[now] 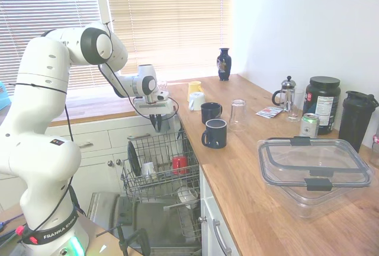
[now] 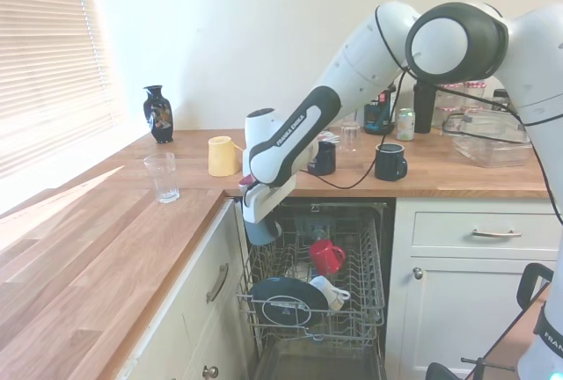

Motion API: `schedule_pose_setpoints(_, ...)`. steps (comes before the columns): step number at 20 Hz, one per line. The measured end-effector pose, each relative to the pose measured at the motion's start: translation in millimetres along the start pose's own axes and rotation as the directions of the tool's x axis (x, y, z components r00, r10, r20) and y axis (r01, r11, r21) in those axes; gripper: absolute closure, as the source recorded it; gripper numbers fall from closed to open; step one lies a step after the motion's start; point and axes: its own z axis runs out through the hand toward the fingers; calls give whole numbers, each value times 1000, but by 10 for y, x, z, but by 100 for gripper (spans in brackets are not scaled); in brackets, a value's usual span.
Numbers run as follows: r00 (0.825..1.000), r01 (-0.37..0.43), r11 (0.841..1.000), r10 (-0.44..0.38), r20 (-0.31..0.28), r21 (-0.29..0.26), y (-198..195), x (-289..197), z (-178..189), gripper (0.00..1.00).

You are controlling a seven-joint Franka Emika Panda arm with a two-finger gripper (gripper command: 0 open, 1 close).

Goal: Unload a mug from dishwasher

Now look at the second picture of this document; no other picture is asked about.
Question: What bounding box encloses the white mug with patterned rim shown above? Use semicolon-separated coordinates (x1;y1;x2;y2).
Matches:
309;274;352;311

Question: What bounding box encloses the red speckled enamel mug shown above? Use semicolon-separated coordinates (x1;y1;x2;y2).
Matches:
309;238;347;274

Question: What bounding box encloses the grey ceramic mug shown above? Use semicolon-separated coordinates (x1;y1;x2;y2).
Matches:
244;216;283;246

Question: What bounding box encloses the glass jar with gingham lid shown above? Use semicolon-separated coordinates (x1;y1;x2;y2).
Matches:
439;83;463;128
464;80;489;113

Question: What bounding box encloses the dark blue decorated vase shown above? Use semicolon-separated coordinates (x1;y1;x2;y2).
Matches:
142;84;175;145

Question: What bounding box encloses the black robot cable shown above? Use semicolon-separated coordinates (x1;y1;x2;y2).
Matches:
303;4;563;225

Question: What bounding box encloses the yellow mug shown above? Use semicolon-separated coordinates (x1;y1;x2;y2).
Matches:
207;135;245;178

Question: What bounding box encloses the white cabinet with drawer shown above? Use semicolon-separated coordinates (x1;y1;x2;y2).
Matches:
389;197;563;380

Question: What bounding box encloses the metal drawer bar handle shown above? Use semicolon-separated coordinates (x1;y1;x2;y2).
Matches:
472;229;523;239

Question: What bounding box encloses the beige window blind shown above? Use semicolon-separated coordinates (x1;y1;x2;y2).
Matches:
0;0;128;218

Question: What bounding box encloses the white bowl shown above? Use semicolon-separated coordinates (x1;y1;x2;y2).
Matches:
285;263;314;280

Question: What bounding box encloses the clear inverted drinking glass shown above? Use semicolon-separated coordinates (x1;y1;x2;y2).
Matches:
338;121;362;154

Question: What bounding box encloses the black protein powder tub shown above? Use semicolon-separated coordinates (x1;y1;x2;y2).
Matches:
362;84;397;135

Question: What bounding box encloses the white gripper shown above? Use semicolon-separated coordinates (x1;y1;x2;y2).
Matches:
239;175;296;225

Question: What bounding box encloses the stainless dishwasher door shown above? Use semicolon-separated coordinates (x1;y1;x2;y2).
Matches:
252;340;388;380

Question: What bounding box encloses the clear glass tumbler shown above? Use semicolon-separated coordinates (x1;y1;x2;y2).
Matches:
143;151;180;204

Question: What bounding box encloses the navy blue mug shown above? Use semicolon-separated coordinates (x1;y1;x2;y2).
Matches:
307;141;338;177
374;142;409;181

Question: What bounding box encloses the dark round plate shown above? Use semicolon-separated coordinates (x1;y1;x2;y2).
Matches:
250;277;331;329

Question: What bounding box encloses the white corner kitchen cabinet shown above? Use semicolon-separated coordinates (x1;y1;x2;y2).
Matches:
116;197;260;380

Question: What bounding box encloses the grey wire upper dishwasher rack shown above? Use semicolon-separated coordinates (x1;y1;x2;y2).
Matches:
236;216;386;354

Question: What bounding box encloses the white and green drink can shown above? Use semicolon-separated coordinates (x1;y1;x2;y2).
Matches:
396;107;417;142

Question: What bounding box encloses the dark lidded jar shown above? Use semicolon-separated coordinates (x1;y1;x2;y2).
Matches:
491;88;509;113

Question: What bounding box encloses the clear plastic lidded container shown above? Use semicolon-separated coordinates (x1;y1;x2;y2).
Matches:
442;109;536;169

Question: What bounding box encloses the metal cabinet bar handle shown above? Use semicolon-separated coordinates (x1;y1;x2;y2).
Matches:
205;262;230;304

